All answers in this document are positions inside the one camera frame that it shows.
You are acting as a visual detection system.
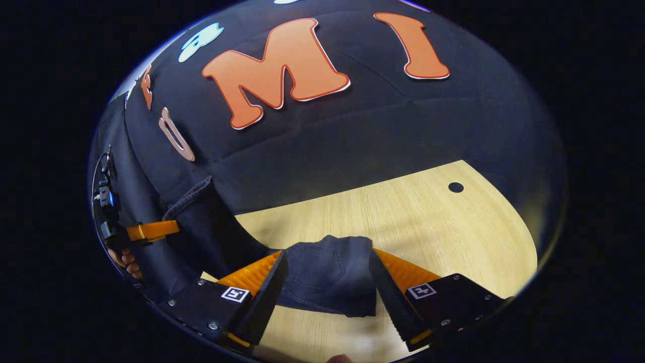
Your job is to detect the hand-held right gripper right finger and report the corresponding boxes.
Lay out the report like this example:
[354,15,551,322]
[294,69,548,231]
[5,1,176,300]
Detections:
[369,248,507,353]

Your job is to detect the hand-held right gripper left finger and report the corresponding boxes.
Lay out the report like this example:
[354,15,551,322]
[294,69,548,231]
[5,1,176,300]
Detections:
[158,250,289,349]

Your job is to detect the dark grey jeans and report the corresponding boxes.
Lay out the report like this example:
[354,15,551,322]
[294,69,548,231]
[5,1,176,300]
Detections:
[162,175,378,318]

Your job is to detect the black backdrop cloth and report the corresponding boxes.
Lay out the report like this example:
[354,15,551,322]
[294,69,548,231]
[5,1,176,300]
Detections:
[88,0,568,303]

